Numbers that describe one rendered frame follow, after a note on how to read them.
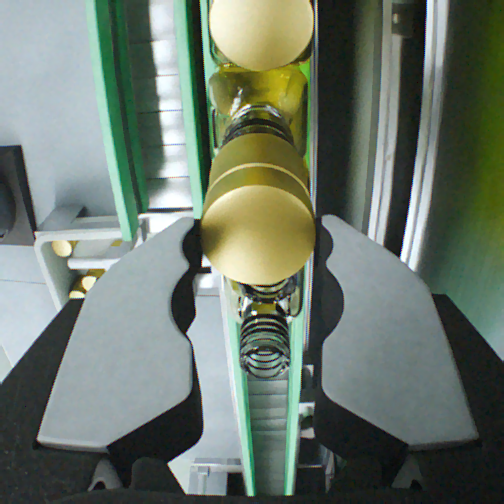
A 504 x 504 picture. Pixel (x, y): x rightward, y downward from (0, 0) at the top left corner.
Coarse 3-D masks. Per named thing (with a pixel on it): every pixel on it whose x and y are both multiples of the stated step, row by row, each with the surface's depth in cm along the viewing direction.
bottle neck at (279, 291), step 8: (296, 272) 19; (288, 280) 20; (296, 280) 20; (240, 288) 20; (248, 288) 20; (256, 288) 20; (264, 288) 21; (272, 288) 21; (280, 288) 20; (288, 288) 20; (296, 288) 20; (248, 296) 20; (256, 296) 20; (264, 296) 20; (272, 296) 20; (280, 296) 20; (288, 296) 20
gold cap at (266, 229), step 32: (224, 160) 13; (256, 160) 12; (288, 160) 13; (224, 192) 11; (256, 192) 11; (288, 192) 11; (224, 224) 11; (256, 224) 11; (288, 224) 11; (224, 256) 12; (256, 256) 12; (288, 256) 12
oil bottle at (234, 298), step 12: (300, 276) 27; (228, 288) 27; (300, 288) 27; (228, 300) 28; (240, 300) 27; (288, 300) 27; (300, 300) 28; (228, 312) 29; (240, 312) 27; (288, 312) 27; (300, 312) 29
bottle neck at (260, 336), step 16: (256, 304) 25; (272, 304) 25; (256, 320) 24; (272, 320) 24; (240, 336) 24; (256, 336) 23; (272, 336) 23; (288, 336) 24; (240, 352) 23; (256, 352) 22; (272, 352) 22; (288, 352) 23; (256, 368) 24; (272, 368) 24
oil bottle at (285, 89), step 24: (216, 72) 21; (240, 72) 21; (264, 72) 21; (288, 72) 21; (216, 96) 20; (240, 96) 20; (264, 96) 20; (288, 96) 20; (216, 120) 21; (288, 120) 20; (216, 144) 21
